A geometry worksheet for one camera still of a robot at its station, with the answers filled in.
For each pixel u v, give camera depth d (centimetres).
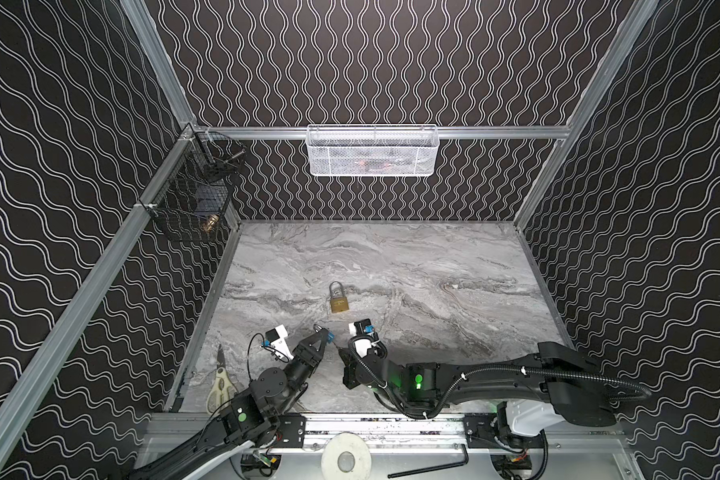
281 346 70
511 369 46
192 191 92
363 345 64
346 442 73
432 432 76
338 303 98
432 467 71
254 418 60
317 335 73
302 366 68
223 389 81
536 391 43
